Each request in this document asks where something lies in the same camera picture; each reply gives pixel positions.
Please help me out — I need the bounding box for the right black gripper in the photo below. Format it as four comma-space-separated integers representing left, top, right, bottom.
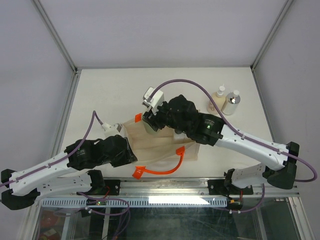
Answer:
143, 100, 191, 135

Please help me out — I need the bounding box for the white bottle black cap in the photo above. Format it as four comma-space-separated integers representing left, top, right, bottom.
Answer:
173, 131, 187, 143

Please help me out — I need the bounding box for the beige canvas tote bag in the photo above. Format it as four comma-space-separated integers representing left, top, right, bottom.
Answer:
122, 113, 200, 180

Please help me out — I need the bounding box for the cream pump lotion bottle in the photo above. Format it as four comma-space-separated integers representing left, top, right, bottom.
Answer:
207, 85, 226, 115

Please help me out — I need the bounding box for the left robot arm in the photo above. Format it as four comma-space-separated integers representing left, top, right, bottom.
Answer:
0, 135, 138, 211

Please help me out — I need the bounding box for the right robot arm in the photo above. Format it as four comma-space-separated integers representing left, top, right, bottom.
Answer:
142, 95, 297, 194

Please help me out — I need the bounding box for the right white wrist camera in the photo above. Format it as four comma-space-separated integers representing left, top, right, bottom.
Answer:
142, 87, 165, 115

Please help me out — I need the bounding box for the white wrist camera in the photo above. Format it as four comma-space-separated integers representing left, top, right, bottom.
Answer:
101, 122, 124, 138
142, 87, 165, 115

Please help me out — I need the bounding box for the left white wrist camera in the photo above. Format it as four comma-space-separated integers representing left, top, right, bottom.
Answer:
101, 122, 124, 138

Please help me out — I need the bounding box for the aluminium mounting rail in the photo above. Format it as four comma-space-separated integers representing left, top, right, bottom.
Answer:
74, 176, 300, 197

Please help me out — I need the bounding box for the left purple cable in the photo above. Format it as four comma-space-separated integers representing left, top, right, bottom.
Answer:
0, 110, 106, 191

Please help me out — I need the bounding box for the purple cable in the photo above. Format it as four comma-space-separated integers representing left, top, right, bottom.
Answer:
0, 110, 106, 191
149, 79, 317, 213

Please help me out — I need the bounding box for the left aluminium frame post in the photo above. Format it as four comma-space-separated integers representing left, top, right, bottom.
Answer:
32, 0, 81, 157

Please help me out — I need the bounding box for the aluminium frame post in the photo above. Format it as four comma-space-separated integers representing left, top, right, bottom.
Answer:
32, 0, 81, 157
250, 0, 296, 72

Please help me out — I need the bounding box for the white slotted cable duct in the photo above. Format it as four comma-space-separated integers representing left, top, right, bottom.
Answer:
41, 195, 228, 209

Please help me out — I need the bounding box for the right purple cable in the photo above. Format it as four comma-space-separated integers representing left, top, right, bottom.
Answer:
149, 79, 317, 213

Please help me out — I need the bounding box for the right aluminium frame post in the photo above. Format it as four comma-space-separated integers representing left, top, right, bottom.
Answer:
250, 0, 296, 72

